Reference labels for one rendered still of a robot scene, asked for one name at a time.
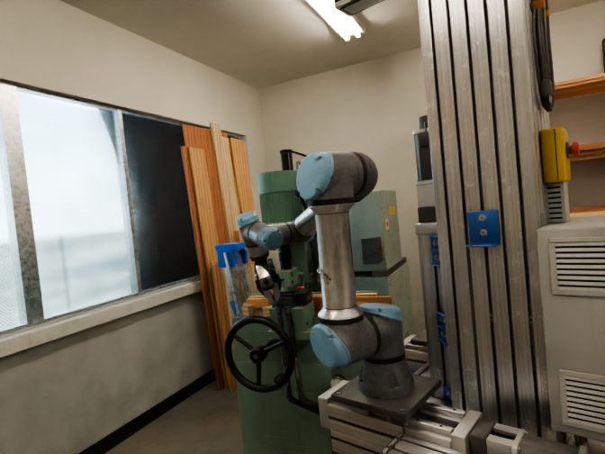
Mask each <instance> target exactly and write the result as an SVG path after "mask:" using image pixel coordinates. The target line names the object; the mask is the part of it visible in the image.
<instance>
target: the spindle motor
mask: <svg viewBox="0 0 605 454"><path fill-rule="evenodd" d="M296 177H297V174H296V172H295V171H294V170H279V171H271V172H265V173H261V174H258V176H257V182H258V192H259V200H260V209H261V217H262V222H263V223H265V224H272V223H280V222H292V221H294V220H295V219H296V218H297V217H298V216H299V215H300V214H301V209H300V200H299V197H297V196H296V195H295V190H296V189H297V185H296Z"/></svg>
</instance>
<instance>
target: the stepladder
mask: <svg viewBox="0 0 605 454"><path fill-rule="evenodd" d="M245 248H246V247H245V244H244V242H243V241H241V242H229V243H224V244H219V245H216V246H215V249H216V251H217V256H218V265H219V268H225V272H226V278H227V282H228V288H229V292H230V305H231V308H232V311H233V316H235V315H237V314H238V313H241V312H242V305H245V304H247V299H249V297H250V296H251V295H252V294H253V290H252V286H251V282H250V278H249V274H248V270H249V267H247V263H248V251H247V250H244V249H245ZM236 264H238V267H237V268H235V267H236ZM237 274H239V276H240V281H241V285H242V290H243V295H244V299H245V303H244V304H243V301H242V296H241V292H240V288H239V281H238V277H237Z"/></svg>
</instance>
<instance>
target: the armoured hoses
mask: <svg viewBox="0 0 605 454"><path fill-rule="evenodd" d="M284 312H285V315H286V320H287V328H288V334H289V337H290V339H291V341H292V344H293V348H294V353H295V365H294V375H295V381H296V382H295V383H296V386H297V387H296V388H297V394H298V397H299V399H298V398H297V399H296V398H295V397H293V394H292V389H291V382H290V379H289V380H288V382H287V383H286V384H285V385H284V387H285V394H286V397H287V399H288V401H290V403H292V404H295V405H298V406H300V407H302V408H303V409H306V410H308V411H310V412H313V413H316V414H318V415H320V410H319V403H317V402H315V401H313V400H311V399H309V398H308V399H307V398H306V397H305V395H304V392H303V383H302V378H301V370H300V364H299V360H298V358H299V357H298V353H297V347H296V339H295V336H294V335H295V334H294V329H293V319H292V318H293V317H292V311H291V305H287V306H285V307H284ZM275 315H276V320H277V323H278V324H279V325H280V326H281V327H282V328H284V326H283V319H282V318H283V317H282V308H281V305H277V306H275ZM280 351H281V352H280V353H281V359H282V365H283V366H282V367H283V372H285V370H286V367H287V355H286V354H287V353H286V348H285V345H283V346H281V347H280Z"/></svg>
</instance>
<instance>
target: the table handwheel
mask: <svg viewBox="0 0 605 454"><path fill-rule="evenodd" d="M251 323H260V324H263V325H265V326H267V327H269V328H271V329H272V330H274V331H275V332H276V333H277V334H278V335H279V337H280V338H281V339H282V340H281V341H279V340H278V339H270V340H268V341H267V342H266V343H265V344H263V345H260V344H259V345H257V346H256V347H255V348H254V347H253V346H251V345H250V344H249V343H247V342H246V341H244V340H243V339H242V338H241V337H240V336H239V335H238V334H236V333H237V331H238V330H239V329H240V328H242V327H243V326H245V325H247V324H251ZM233 338H234V339H236V340H237V341H239V342H240V343H242V344H243V345H244V346H245V347H246V348H248V349H249V350H250V353H249V358H250V360H251V361H252V362H253V363H255V364H257V383H254V382H251V381H250V380H248V379H246V378H245V377H244V376H243V375H242V374H241V373H240V372H239V370H238V369H237V367H236V365H235V363H234V360H233V357H232V352H231V346H232V341H233ZM283 345H285V348H286V352H287V367H286V370H285V372H284V377H283V379H282V380H281V382H280V383H278V384H276V383H272V384H269V385H261V363H262V362H263V361H264V360H265V359H266V358H267V356H268V352H269V351H271V350H274V349H276V348H279V347H281V346H283ZM224 355H225V359H226V363H227V365H228V368H229V370H230V372H231V374H232V375H233V376H234V377H235V378H236V379H237V381H239V382H240V383H241V384H242V385H243V386H244V387H246V388H248V389H250V390H252V391H255V392H259V393H269V392H274V391H275V390H278V389H279V388H281V387H282V386H284V385H285V384H286V383H287V382H288V380H289V379H290V377H291V376H292V374H293V370H294V365H295V353H294V348H293V344H292V341H291V339H290V337H289V336H288V334H287V333H286V331H285V330H284V329H283V328H282V327H281V326H280V325H279V324H278V323H276V322H274V321H273V320H271V319H269V318H266V317H263V316H256V315H254V316H248V317H245V318H242V319H241V320H239V321H237V322H236V323H235V324H234V325H233V326H232V327H231V328H230V330H229V332H228V334H227V337H226V340H225V344H224Z"/></svg>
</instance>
